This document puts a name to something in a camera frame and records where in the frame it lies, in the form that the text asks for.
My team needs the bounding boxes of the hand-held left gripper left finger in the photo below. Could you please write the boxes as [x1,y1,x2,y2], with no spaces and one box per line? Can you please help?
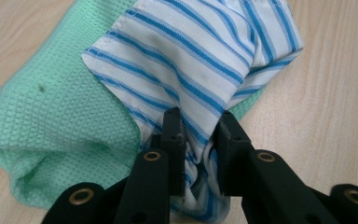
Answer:
[150,106,188,198]

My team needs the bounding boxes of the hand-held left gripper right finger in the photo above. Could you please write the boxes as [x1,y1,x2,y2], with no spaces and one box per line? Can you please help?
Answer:
[212,109,257,198]

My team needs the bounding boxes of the mint green shirt striped collar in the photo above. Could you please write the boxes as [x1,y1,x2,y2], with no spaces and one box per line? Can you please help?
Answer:
[0,0,305,222]

